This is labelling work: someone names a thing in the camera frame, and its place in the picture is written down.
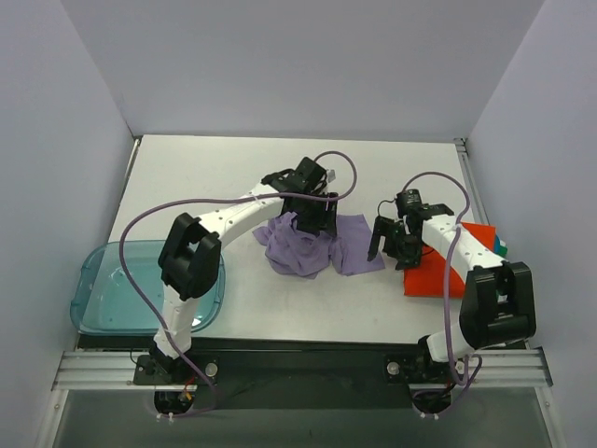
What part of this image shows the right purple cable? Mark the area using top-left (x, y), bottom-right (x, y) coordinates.
top-left (401, 171), bottom-right (483, 416)

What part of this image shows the folded orange t shirt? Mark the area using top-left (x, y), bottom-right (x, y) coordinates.
top-left (403, 222), bottom-right (496, 298)

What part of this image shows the teal transparent plastic bin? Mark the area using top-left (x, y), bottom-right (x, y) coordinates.
top-left (69, 239), bottom-right (227, 336)

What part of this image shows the purple t shirt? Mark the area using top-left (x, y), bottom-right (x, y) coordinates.
top-left (253, 213), bottom-right (385, 279)

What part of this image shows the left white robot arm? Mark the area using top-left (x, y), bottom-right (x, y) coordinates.
top-left (150, 157), bottom-right (338, 385)

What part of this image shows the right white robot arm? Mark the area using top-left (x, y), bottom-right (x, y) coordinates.
top-left (368, 189), bottom-right (536, 381)

